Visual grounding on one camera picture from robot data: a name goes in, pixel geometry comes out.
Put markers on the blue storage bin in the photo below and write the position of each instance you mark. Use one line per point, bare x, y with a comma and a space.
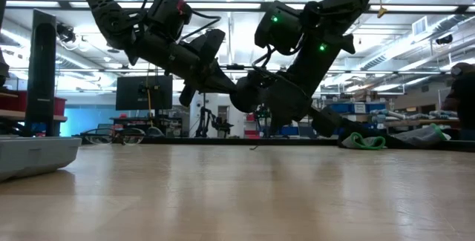
339, 108
289, 131
375, 107

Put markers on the grey plastic tool case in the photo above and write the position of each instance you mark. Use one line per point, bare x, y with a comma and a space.
33, 155

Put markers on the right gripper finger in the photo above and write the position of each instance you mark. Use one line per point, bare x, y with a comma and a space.
266, 85

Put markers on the black monitor screen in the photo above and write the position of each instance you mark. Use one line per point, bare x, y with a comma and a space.
130, 96

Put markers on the person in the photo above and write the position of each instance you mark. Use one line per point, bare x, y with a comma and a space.
464, 96

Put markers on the black ceiling speaker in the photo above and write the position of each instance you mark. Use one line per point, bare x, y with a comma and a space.
444, 39

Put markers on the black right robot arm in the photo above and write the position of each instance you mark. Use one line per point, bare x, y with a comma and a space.
345, 0

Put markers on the dark round ceiling fixture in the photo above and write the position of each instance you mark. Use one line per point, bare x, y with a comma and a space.
113, 50

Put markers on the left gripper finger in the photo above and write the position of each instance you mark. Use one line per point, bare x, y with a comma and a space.
226, 84

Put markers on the pile of folded cloths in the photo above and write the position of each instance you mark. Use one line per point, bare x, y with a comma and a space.
434, 115

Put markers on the white ceiling vent grille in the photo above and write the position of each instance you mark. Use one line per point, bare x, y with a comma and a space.
419, 26

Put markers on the red drawer box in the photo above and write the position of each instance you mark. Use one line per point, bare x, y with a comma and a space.
250, 133

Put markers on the black background robot arm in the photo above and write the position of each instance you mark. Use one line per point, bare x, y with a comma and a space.
203, 120

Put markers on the white LED light bar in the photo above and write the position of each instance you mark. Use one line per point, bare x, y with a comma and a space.
412, 8
33, 3
230, 5

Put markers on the red storage bin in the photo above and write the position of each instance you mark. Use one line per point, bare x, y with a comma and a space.
13, 102
60, 107

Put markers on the wooden shelf board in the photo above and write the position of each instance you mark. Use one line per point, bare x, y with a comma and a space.
11, 115

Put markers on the wooden workbench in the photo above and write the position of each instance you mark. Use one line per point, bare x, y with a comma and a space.
426, 123

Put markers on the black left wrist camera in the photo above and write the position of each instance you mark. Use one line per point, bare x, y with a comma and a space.
209, 46

